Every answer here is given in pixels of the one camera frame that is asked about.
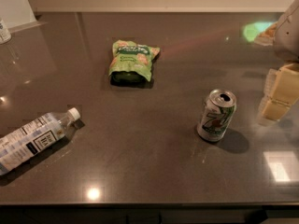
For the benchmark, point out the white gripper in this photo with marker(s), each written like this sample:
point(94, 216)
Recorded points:
point(288, 36)

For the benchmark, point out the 7up soda can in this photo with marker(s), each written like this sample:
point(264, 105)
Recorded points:
point(219, 108)

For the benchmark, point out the green and orange object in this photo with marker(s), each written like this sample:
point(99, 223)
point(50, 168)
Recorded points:
point(260, 32)

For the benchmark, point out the green snack bag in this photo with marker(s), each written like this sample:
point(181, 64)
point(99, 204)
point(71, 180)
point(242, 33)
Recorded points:
point(132, 62)

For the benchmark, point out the clear plastic water bottle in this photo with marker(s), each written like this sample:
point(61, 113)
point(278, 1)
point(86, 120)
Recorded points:
point(30, 139)

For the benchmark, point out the white container at left edge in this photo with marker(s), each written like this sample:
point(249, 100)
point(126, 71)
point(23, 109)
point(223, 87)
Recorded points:
point(5, 34)

